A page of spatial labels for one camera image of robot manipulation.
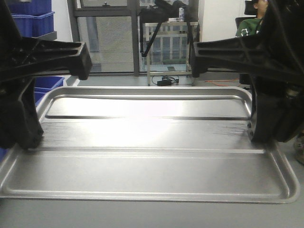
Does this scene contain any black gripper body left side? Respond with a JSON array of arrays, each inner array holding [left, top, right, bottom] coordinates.
[[0, 35, 93, 95]]

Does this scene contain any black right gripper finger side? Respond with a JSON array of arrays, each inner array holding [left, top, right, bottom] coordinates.
[[247, 76, 304, 143]]

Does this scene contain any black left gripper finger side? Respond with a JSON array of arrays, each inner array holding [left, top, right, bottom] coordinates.
[[0, 76, 45, 150]]

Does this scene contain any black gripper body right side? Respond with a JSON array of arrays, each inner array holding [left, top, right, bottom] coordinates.
[[190, 0, 304, 90]]

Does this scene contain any large silver metal tray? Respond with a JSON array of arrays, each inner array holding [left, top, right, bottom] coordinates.
[[0, 87, 300, 203]]

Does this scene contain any stacked blue bins left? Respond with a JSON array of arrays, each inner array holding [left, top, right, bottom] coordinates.
[[7, 0, 55, 38]]

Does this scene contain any person in green shirt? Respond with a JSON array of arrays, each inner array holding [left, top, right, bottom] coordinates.
[[235, 0, 268, 37]]

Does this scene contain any black power adapter on floor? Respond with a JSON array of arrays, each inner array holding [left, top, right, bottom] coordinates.
[[151, 76, 180, 86]]

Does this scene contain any metal frame table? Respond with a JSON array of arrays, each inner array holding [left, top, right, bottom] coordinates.
[[142, 21, 199, 86]]

